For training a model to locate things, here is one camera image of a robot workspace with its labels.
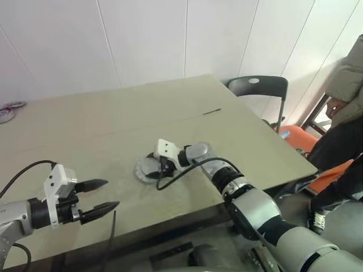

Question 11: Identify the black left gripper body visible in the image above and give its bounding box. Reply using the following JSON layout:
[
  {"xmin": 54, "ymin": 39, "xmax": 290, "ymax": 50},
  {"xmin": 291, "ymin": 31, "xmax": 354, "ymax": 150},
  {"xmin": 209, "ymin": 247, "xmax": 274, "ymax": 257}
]
[{"xmin": 56, "ymin": 190, "xmax": 86, "ymax": 226}]

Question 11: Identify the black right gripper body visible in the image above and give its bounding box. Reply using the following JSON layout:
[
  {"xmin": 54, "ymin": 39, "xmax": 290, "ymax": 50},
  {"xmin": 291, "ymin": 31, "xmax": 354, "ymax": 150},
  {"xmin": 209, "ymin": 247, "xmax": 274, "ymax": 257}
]
[{"xmin": 158, "ymin": 157, "xmax": 177, "ymax": 178}]

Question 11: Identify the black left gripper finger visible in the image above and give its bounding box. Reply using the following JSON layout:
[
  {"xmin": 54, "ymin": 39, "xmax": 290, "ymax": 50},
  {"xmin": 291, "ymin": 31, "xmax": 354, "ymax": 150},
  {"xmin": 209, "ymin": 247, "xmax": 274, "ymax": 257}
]
[
  {"xmin": 74, "ymin": 178, "xmax": 109, "ymax": 195},
  {"xmin": 80, "ymin": 201, "xmax": 121, "ymax": 225}
]

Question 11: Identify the grey round motor lid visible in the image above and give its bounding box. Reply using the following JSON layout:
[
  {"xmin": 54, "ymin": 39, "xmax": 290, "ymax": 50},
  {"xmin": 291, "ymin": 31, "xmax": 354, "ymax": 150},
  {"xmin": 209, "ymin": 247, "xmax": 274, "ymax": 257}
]
[{"xmin": 133, "ymin": 151, "xmax": 177, "ymax": 185}]

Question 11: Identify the person bare hand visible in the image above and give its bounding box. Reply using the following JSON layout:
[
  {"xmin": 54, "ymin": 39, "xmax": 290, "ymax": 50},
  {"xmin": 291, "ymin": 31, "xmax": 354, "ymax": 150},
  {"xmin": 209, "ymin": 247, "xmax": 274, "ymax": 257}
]
[{"xmin": 326, "ymin": 97, "xmax": 347, "ymax": 117}]

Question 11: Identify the black flat bar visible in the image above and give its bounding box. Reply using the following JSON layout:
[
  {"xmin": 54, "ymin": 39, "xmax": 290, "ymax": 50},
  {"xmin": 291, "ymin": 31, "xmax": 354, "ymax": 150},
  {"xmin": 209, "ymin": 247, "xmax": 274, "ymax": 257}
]
[{"xmin": 148, "ymin": 241, "xmax": 194, "ymax": 263}]

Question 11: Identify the large dark rounded shape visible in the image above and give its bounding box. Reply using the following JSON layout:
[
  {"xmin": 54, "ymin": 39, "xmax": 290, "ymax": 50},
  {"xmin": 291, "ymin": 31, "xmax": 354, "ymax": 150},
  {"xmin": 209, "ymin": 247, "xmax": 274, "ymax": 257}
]
[{"xmin": 188, "ymin": 244, "xmax": 237, "ymax": 269}]

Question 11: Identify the black folding chair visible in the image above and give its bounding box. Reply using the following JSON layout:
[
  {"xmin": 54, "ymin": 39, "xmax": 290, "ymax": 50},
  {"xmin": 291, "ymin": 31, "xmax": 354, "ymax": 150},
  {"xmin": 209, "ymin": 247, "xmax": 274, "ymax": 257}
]
[{"xmin": 227, "ymin": 75, "xmax": 289, "ymax": 134}]

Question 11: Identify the person in beige jacket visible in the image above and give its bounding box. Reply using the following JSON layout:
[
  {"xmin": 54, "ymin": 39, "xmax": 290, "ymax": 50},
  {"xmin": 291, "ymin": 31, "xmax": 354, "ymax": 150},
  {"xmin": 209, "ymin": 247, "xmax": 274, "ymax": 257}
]
[{"xmin": 307, "ymin": 33, "xmax": 363, "ymax": 236}]

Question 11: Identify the thin black strap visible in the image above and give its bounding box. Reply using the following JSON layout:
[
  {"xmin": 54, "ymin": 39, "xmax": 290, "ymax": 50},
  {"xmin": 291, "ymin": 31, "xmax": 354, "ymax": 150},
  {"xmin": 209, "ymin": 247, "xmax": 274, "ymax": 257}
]
[{"xmin": 108, "ymin": 210, "xmax": 118, "ymax": 256}]

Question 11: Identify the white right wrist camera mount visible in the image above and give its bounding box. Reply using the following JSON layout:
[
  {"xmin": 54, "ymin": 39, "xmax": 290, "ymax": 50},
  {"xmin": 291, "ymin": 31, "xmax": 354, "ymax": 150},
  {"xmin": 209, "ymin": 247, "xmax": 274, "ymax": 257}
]
[{"xmin": 153, "ymin": 138, "xmax": 188, "ymax": 173}]

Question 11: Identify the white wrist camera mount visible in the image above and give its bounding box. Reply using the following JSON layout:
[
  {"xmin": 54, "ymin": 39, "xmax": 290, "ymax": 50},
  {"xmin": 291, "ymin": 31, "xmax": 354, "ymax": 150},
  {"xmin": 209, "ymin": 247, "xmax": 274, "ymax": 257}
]
[
  {"xmin": 153, "ymin": 138, "xmax": 188, "ymax": 173},
  {"xmin": 43, "ymin": 163, "xmax": 78, "ymax": 230}
]

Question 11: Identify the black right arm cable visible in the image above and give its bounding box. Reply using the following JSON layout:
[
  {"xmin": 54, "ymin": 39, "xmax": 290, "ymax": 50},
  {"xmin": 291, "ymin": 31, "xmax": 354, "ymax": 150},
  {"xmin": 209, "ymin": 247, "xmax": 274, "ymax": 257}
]
[{"xmin": 155, "ymin": 156, "xmax": 242, "ymax": 192}]

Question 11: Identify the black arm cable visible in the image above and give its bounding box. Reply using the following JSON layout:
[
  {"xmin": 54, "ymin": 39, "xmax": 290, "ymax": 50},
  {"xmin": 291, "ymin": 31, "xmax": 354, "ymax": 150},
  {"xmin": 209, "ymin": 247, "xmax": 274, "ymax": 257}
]
[
  {"xmin": 155, "ymin": 156, "xmax": 242, "ymax": 192},
  {"xmin": 0, "ymin": 160, "xmax": 59, "ymax": 267}
]

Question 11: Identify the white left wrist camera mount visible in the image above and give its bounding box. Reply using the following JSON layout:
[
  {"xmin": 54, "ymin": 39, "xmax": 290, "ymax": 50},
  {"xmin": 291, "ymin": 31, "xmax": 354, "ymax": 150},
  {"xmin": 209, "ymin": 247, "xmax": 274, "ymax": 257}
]
[{"xmin": 43, "ymin": 163, "xmax": 78, "ymax": 230}]

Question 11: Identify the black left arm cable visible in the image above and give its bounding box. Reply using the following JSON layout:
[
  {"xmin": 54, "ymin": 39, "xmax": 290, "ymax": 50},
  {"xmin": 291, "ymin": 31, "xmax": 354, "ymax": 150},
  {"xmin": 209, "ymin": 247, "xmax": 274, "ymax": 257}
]
[{"xmin": 0, "ymin": 160, "xmax": 59, "ymax": 267}]

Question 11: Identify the flat grey metal ring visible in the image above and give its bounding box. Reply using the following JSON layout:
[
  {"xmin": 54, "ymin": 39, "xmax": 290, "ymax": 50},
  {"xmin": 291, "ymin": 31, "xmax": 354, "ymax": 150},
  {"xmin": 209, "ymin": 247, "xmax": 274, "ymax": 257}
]
[{"xmin": 3, "ymin": 100, "xmax": 28, "ymax": 109}]

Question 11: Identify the rusty metal bracket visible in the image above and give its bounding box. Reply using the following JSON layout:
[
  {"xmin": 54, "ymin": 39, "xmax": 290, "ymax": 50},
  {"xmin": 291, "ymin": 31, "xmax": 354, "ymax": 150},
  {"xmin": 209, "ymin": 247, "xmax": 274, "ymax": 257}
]
[{"xmin": 244, "ymin": 246, "xmax": 280, "ymax": 272}]

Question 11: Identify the dark window frame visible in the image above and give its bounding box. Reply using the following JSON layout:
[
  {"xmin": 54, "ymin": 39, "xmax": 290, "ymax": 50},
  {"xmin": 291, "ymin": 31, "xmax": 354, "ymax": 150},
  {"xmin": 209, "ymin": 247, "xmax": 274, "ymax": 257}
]
[{"xmin": 300, "ymin": 93, "xmax": 333, "ymax": 140}]

